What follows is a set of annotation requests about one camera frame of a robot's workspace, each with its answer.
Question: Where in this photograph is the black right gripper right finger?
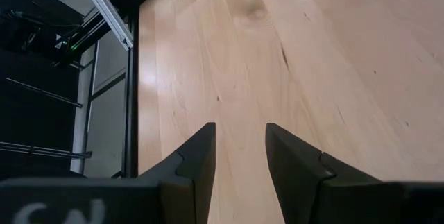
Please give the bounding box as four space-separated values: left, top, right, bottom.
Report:
265 122 381 224

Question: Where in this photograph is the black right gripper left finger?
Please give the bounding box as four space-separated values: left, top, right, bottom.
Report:
137 122 217 224

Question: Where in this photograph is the silver aluminium profile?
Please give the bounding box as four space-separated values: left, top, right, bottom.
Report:
76 0 135 51

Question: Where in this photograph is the black aluminium rig frame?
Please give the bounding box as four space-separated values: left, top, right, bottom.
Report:
69 0 178 180

